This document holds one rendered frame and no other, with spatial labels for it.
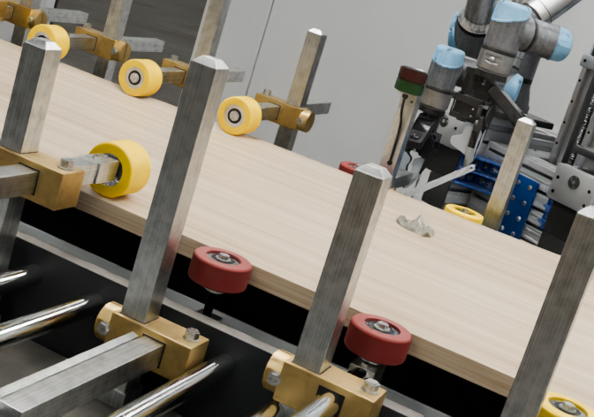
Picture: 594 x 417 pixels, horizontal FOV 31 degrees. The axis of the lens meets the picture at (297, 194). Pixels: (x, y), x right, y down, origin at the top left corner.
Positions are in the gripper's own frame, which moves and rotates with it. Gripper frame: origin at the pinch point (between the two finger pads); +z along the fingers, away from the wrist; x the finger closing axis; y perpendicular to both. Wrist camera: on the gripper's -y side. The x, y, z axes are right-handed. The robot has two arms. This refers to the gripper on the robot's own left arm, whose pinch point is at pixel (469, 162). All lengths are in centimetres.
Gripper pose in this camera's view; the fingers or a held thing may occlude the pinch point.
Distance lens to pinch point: 236.3
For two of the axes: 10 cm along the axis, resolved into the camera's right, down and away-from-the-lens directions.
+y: -8.8, -3.6, 3.2
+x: -3.8, 1.0, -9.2
